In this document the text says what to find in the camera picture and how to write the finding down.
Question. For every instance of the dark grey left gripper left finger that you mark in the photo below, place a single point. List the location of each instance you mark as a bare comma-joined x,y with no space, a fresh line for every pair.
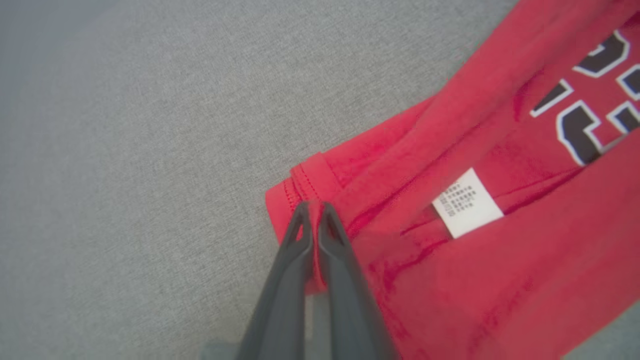
285,290

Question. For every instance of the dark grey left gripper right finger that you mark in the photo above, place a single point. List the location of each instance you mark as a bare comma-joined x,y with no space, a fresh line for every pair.
347,300

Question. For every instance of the red white basketball jersey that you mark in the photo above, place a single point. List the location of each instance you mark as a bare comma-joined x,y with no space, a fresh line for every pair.
525,290

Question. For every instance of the grey fabric sofa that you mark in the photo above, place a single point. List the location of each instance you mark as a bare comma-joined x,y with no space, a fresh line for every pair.
150,175

